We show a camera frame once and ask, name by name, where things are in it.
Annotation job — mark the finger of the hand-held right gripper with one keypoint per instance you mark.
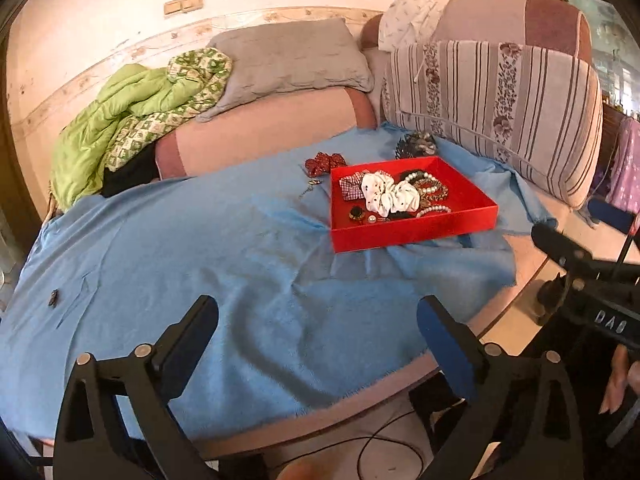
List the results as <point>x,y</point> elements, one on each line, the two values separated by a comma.
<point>555,245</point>

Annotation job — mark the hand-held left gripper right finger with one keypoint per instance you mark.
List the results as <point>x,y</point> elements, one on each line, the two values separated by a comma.
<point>440,340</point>

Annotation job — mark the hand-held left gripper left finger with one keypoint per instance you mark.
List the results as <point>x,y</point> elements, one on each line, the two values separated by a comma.
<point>197,330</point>

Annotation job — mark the red box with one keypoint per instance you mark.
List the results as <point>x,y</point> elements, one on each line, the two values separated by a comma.
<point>400,235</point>

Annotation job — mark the leopard-print scrunchie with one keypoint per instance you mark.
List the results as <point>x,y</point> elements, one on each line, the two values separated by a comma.
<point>435,194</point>

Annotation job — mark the white cherry-print scrunchie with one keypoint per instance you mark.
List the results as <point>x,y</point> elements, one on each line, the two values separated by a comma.
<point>390,192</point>

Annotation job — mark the person's right hand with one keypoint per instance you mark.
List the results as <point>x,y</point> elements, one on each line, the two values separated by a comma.
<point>617,380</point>

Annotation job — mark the blue blanket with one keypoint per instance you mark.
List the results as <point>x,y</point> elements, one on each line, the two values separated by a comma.
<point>200,260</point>

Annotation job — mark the pink hanging garment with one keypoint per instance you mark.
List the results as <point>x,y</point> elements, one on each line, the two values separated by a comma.
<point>627,165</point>

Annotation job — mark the striped floral cushion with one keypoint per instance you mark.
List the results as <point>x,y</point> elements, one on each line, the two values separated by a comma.
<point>500,110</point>

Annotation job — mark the small brown hair clip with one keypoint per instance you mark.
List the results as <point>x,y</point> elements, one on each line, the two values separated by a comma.
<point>53,297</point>

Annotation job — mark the black garment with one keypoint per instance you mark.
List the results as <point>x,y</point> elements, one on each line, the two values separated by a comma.
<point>130,177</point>

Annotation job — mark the black flowered hair claw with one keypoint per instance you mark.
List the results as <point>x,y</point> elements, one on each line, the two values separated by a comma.
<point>417,144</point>

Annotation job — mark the red plaid bow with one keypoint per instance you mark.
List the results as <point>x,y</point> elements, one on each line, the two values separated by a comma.
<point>352,186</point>

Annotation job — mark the pink bolster cushion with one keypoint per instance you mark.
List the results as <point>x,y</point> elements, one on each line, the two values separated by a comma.
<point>260,130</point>

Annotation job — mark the red star-print bow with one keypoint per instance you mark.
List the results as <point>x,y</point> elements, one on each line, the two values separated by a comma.
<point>325,162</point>

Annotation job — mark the purple patchwork cushion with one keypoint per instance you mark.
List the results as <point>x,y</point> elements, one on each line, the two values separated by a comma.
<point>520,20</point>

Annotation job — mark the green patterned quilt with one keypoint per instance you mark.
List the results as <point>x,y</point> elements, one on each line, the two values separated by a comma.
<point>125,110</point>

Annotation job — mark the white printed cloth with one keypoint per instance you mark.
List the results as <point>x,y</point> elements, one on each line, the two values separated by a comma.
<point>410,15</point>

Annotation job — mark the grey pillow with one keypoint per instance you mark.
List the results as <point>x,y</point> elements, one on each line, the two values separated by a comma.
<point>290,60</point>

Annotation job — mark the wall switch plate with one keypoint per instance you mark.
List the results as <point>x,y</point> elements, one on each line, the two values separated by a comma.
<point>183,4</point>

